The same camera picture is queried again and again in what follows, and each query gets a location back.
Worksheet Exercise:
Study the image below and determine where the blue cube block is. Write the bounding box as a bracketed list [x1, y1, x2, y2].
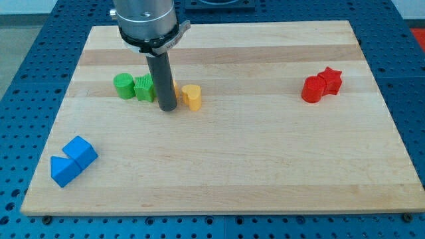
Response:
[62, 135, 98, 170]

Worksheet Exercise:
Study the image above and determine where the yellow heart block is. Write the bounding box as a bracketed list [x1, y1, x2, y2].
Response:
[181, 84, 202, 112]

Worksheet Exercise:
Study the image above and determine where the red cylinder block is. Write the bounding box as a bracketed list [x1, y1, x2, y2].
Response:
[301, 76, 326, 103]

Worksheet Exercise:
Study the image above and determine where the green cylinder block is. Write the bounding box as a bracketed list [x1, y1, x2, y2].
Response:
[113, 73, 135, 100]

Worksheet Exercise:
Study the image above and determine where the green star block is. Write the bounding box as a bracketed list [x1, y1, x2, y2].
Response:
[133, 74, 156, 102]

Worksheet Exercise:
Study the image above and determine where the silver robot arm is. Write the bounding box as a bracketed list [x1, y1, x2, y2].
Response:
[110, 0, 191, 57]

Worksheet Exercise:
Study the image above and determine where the wooden board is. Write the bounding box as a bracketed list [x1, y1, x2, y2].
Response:
[21, 21, 424, 216]

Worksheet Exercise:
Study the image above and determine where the blue triangle block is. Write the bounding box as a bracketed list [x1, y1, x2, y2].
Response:
[50, 156, 82, 188]

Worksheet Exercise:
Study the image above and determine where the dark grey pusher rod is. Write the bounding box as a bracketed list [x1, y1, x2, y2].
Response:
[147, 53, 177, 112]

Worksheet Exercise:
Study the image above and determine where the yellow block behind rod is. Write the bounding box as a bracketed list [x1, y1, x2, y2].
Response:
[173, 80, 180, 101]

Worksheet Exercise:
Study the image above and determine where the red star block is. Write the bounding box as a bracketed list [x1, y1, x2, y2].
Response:
[317, 66, 343, 96]

